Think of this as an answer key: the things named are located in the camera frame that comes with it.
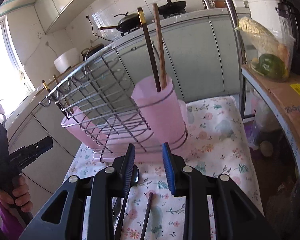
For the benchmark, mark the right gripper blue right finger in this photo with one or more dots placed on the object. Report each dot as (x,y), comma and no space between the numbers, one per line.
(173,165)

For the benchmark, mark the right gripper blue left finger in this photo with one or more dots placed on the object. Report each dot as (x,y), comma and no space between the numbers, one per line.
(126,170)

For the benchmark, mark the clear plastic spoon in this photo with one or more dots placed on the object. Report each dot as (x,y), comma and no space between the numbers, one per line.
(116,210)

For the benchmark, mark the black slim chopstick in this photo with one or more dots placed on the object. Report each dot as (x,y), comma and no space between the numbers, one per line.
(145,222)

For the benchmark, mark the dark gold-tipped chopstick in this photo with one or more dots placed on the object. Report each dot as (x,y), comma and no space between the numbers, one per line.
(51,97)

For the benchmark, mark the dark chopstick gold band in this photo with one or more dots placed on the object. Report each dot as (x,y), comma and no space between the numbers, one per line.
(149,48)

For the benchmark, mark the person's left hand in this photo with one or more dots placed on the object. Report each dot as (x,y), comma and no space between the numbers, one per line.
(20,196)

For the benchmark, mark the pink plastic drip tray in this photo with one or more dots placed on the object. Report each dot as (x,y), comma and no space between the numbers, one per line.
(147,146)

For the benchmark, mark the pink plastic cup left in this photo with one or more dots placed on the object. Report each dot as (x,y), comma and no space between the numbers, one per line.
(81,127)

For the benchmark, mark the pink plastic cup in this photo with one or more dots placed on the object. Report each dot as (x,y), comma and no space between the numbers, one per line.
(81,127)
(161,111)

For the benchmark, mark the floral tablecloth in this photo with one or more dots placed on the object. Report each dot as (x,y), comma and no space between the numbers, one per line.
(217,145)

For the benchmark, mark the pink plastic cup right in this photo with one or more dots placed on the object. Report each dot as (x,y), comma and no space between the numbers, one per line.
(161,111)

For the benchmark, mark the metal shelf rack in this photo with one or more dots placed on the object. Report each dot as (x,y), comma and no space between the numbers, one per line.
(242,58)

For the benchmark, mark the black induction cooker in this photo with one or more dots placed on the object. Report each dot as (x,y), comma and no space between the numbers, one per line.
(88,52)

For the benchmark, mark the white rice cooker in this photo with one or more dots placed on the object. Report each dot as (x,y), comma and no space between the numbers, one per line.
(67,60)

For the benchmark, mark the cardboard box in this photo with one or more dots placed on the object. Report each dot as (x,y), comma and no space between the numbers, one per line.
(284,95)

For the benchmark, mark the black wok with lid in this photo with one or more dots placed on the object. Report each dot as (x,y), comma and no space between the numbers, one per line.
(126,24)

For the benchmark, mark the clear container with vegetables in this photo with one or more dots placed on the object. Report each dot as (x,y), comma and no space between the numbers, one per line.
(275,49)

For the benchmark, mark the black frying pan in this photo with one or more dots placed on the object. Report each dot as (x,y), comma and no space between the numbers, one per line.
(172,8)

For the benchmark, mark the steel kettle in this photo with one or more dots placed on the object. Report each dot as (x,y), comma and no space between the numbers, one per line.
(208,4)

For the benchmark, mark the brown ceramic pot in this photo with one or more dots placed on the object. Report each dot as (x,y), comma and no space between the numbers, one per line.
(220,3)

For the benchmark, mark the steel wire utensil rack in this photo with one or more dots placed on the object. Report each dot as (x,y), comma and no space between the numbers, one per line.
(102,88)

